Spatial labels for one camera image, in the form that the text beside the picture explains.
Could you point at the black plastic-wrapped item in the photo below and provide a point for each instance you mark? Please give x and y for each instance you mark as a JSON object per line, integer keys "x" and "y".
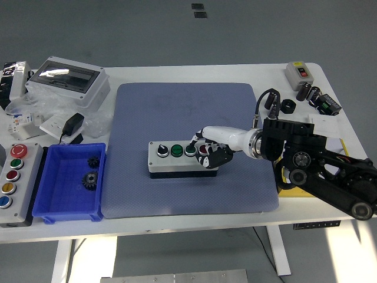
{"x": 4, "y": 85}

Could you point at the white circuit breaker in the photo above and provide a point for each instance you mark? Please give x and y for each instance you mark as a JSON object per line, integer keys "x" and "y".
{"x": 25, "y": 125}

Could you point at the clear plastic bag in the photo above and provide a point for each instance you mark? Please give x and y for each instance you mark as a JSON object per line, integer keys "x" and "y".
{"x": 53, "y": 104}

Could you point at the small black gear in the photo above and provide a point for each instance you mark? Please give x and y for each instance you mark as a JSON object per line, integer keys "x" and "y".
{"x": 93, "y": 162}

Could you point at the tall black capacitor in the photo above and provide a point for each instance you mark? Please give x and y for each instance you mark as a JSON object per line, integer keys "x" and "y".
{"x": 270, "y": 101}
{"x": 313, "y": 94}
{"x": 303, "y": 92}

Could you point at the large black gear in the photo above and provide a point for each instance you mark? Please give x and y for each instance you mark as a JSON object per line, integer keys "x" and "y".
{"x": 90, "y": 180}

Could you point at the blue plastic bin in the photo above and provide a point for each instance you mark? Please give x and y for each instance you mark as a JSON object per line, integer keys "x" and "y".
{"x": 64, "y": 191}

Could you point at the black table height controller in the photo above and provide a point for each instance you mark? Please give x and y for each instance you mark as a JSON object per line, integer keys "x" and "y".
{"x": 316, "y": 225}

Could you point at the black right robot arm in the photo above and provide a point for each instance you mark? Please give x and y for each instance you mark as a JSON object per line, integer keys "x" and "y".
{"x": 309, "y": 147}

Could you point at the five-button emergency stop box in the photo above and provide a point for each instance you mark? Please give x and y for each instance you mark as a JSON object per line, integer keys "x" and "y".
{"x": 26, "y": 177}

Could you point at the four-button grey control box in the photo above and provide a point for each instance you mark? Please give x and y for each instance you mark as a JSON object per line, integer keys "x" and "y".
{"x": 173, "y": 163}

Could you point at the white table leg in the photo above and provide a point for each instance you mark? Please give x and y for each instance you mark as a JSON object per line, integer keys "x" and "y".
{"x": 62, "y": 259}
{"x": 279, "y": 250}

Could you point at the grey clear-lid distribution box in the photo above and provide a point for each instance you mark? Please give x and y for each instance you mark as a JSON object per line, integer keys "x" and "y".
{"x": 73, "y": 85}

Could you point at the black power adapter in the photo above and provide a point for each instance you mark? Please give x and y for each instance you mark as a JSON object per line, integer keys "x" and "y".
{"x": 73, "y": 122}

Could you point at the grey metal plate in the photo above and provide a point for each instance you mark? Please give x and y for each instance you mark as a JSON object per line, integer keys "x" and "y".
{"x": 176, "y": 277}

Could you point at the grey two-button switch box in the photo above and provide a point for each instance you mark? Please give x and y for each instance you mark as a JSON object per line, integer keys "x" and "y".
{"x": 296, "y": 75}

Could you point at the grey-blue table mat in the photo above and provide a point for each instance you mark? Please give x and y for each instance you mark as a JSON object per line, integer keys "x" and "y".
{"x": 176, "y": 112}

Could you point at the black floor plate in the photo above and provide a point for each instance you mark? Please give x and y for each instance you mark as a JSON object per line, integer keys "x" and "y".
{"x": 197, "y": 6}
{"x": 200, "y": 15}

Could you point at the white wall switch panel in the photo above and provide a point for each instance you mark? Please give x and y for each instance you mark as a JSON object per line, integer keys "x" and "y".
{"x": 327, "y": 125}

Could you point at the white wall socket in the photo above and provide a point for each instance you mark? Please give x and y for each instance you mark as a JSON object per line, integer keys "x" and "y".
{"x": 51, "y": 126}

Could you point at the black green-terminal module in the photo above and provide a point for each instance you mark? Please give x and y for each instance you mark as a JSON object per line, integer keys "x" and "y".
{"x": 330, "y": 105}

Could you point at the black hex nut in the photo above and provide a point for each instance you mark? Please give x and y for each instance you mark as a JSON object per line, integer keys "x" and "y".
{"x": 288, "y": 106}

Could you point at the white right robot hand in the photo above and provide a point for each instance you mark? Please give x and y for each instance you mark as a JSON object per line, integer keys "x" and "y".
{"x": 226, "y": 137}

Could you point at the white and yellow cardboard box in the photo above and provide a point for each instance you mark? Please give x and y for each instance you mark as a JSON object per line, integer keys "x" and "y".
{"x": 291, "y": 193}

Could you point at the short black capacitor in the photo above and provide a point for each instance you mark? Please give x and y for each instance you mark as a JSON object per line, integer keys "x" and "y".
{"x": 274, "y": 112}

